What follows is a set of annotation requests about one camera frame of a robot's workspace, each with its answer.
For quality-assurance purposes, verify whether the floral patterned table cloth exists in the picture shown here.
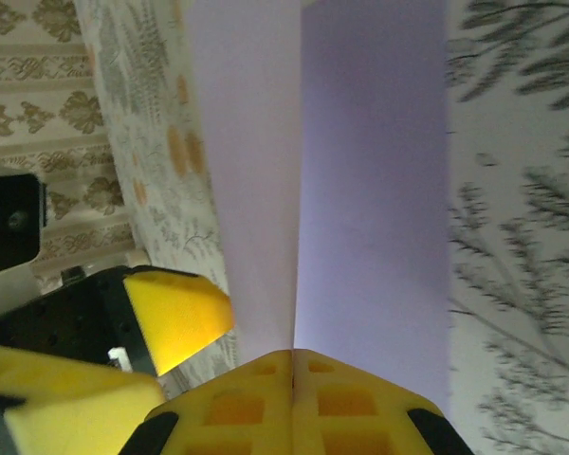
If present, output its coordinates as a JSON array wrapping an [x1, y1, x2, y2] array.
[[73, 0, 569, 455]]

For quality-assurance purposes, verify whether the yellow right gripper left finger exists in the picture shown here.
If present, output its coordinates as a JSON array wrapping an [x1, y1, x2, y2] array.
[[120, 349, 295, 455]]

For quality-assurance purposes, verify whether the lilac paper sheet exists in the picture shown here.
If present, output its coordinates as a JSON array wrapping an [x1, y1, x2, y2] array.
[[182, 0, 452, 407]]

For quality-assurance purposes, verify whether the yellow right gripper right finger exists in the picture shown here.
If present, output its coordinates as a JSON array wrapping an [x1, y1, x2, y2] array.
[[292, 348, 475, 455]]

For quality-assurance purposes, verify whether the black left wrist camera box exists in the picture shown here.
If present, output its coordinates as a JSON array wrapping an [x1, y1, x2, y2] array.
[[0, 173, 47, 277]]

